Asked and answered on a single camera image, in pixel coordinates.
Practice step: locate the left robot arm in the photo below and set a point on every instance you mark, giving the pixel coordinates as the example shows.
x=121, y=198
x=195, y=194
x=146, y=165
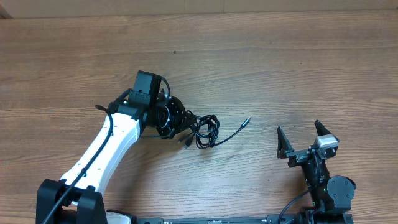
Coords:
x=77, y=197

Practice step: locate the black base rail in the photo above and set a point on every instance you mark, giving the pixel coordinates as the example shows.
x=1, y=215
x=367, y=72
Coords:
x=269, y=219

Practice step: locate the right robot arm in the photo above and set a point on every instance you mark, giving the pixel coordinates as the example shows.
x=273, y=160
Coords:
x=331, y=196

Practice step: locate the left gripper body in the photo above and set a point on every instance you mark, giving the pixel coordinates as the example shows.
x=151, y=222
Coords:
x=168, y=119

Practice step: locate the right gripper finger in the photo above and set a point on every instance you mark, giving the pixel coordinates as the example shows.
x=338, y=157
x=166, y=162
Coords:
x=321, y=130
x=284, y=146

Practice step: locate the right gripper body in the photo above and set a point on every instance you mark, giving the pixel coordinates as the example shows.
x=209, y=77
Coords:
x=298, y=158

